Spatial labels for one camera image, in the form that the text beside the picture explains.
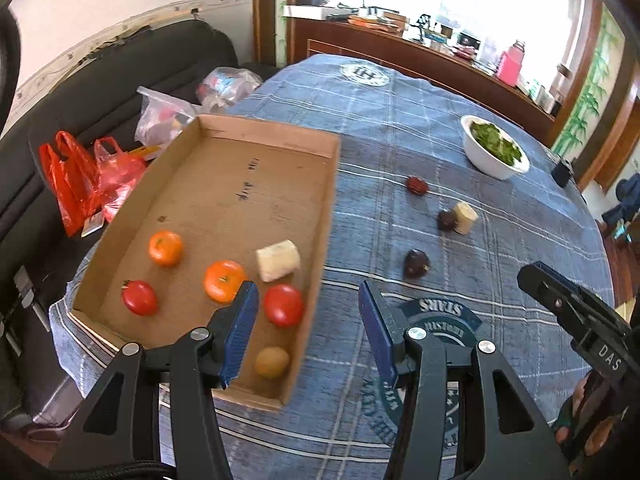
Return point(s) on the red plastic bag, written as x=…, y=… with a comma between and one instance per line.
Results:
x=117, y=175
x=67, y=185

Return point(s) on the flat white box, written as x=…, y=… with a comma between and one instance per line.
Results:
x=310, y=11

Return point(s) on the white bowl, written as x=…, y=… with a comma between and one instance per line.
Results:
x=482, y=157

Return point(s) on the pink bottle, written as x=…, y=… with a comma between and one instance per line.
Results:
x=511, y=62

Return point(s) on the wooden window frame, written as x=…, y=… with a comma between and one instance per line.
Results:
x=262, y=10

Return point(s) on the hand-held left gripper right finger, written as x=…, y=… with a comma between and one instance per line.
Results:
x=377, y=330

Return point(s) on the clear plastic bag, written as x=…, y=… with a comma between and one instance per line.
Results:
x=160, y=120
x=227, y=85

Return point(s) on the dark blue jacket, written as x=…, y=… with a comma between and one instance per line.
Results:
x=625, y=200

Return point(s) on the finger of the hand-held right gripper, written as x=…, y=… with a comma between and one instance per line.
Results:
x=560, y=292

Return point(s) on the blue plaid tablecloth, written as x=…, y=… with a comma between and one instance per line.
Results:
x=380, y=125

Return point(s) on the wooden window ledge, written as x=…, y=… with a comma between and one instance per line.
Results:
x=400, y=55

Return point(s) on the small black box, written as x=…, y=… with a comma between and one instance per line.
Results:
x=562, y=172

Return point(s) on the shallow cardboard box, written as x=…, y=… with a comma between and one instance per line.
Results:
x=225, y=185

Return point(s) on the red date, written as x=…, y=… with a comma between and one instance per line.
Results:
x=416, y=186

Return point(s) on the person's right hand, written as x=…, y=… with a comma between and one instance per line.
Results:
x=582, y=390

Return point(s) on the dark purple plum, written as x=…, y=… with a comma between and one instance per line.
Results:
x=416, y=263
x=446, y=220

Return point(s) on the cream sugarcane piece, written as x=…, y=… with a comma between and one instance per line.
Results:
x=278, y=260
x=466, y=217

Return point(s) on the teal plastic object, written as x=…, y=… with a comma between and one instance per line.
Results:
x=620, y=232

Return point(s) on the round brown fruit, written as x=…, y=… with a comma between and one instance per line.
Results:
x=272, y=362

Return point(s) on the red tomato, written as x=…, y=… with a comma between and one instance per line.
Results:
x=283, y=305
x=139, y=297

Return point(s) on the black phone stand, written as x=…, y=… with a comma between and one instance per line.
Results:
x=422, y=22

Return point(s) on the small orange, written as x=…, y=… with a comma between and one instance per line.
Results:
x=224, y=281
x=165, y=248

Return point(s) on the green leafy vegetables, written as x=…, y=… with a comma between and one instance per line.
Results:
x=497, y=142

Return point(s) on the black sofa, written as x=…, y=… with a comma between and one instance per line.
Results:
x=125, y=60

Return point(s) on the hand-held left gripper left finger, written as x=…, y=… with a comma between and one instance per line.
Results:
x=239, y=332

